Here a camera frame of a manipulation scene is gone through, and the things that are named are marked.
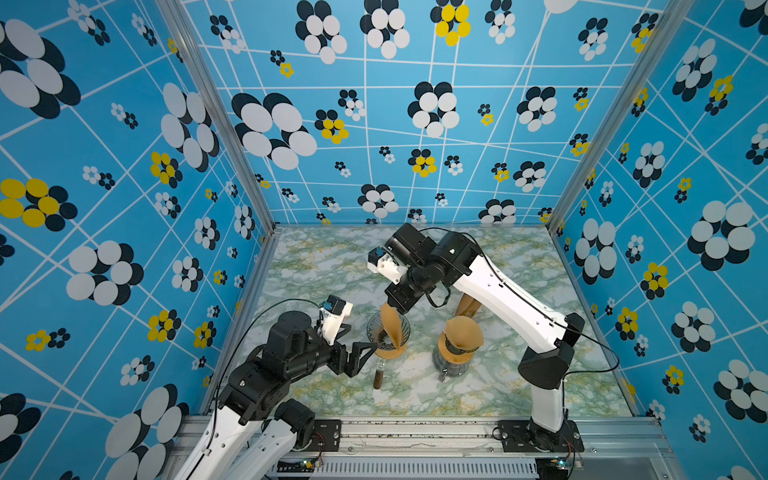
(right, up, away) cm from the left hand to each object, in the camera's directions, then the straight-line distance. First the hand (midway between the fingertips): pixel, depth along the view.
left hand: (364, 336), depth 66 cm
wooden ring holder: (+6, -7, +9) cm, 13 cm away
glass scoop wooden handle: (+3, -15, +12) cm, 19 cm away
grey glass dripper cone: (+3, -3, +10) cm, 10 cm away
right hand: (+6, +7, +5) cm, 11 cm away
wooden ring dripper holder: (+22, -8, +11) cm, 25 cm away
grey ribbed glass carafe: (+21, -11, +11) cm, 26 cm away
